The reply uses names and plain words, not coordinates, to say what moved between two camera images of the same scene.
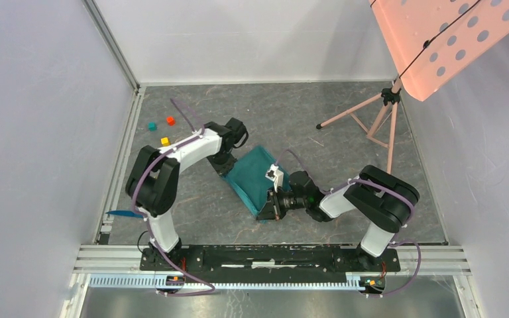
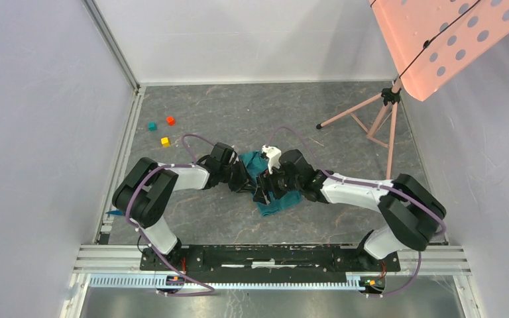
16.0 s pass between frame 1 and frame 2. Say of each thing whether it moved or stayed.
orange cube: stayed
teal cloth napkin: moved
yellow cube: stayed
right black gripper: moved
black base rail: stayed
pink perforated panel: stayed
